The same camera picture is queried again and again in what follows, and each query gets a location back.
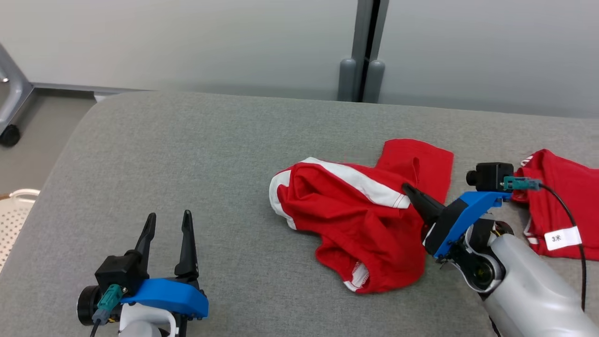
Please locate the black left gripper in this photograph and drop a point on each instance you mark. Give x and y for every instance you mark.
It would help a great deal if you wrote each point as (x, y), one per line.
(187, 325)

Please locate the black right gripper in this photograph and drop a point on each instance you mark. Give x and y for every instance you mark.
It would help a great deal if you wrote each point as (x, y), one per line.
(444, 227)

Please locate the red and white jersey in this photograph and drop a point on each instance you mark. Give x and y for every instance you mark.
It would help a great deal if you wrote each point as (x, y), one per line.
(355, 224)

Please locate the red basketball jersey white sleeves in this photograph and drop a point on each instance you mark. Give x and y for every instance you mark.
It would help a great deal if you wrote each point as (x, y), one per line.
(561, 187)

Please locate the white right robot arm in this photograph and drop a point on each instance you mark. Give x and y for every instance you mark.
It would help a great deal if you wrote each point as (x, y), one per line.
(529, 290)

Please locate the cream perforated laundry basket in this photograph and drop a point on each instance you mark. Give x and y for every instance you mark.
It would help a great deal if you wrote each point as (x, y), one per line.
(14, 224)

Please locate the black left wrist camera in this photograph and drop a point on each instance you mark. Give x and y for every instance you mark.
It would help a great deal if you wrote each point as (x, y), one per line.
(117, 274)

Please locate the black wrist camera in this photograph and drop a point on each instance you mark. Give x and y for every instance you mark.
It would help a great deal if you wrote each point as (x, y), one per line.
(491, 177)
(117, 274)

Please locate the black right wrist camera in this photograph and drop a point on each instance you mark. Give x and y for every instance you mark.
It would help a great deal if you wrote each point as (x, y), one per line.
(491, 177)

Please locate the grey partition post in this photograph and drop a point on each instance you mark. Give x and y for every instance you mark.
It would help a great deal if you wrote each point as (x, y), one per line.
(373, 79)
(347, 79)

